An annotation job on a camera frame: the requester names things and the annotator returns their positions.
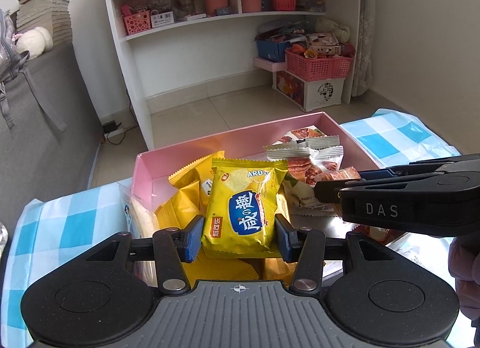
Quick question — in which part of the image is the white plush toy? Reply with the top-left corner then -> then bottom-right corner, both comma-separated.
16,27 -> 53,59

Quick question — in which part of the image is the yellow blue cracker bag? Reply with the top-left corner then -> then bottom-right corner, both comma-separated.
202,158 -> 288,259

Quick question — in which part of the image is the silver grey backpack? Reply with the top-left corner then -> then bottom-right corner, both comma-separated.
1,11 -> 67,132

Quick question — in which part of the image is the red small shelf basket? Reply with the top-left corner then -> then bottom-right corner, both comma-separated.
271,0 -> 297,11

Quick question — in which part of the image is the gloved right hand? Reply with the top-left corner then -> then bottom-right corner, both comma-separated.
448,238 -> 480,320

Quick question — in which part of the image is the pink cup left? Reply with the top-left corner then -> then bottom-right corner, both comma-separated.
204,0 -> 229,16

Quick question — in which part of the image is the stack of books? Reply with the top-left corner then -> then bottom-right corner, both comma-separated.
16,0 -> 72,45

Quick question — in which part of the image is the white bookshelf desk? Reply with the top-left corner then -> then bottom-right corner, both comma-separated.
105,0 -> 361,149

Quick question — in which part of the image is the yellow orange snack bag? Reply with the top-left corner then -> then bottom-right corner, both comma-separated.
155,150 -> 259,285

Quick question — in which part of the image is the pink plastic basket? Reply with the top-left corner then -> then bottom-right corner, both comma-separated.
285,50 -> 353,82

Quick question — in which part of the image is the red clear small snack packet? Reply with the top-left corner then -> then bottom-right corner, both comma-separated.
315,167 -> 361,182

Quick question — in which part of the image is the blue storage bin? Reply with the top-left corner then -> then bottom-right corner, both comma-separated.
256,40 -> 292,62

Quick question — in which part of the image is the pink perforated small basket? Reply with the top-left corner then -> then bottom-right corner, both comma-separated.
120,3 -> 151,35

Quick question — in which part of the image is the blue white checkered tablecloth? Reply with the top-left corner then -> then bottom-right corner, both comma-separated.
1,109 -> 459,347

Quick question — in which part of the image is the white printed storage box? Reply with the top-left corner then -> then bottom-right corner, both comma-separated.
272,71 -> 345,112

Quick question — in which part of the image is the clear white wafer snack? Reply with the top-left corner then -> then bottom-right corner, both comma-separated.
119,185 -> 160,238

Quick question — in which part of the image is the white red snack packet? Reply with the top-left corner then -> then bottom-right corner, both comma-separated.
264,125 -> 344,216

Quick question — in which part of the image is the pink white cardboard box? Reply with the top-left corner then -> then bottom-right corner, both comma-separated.
129,110 -> 406,281

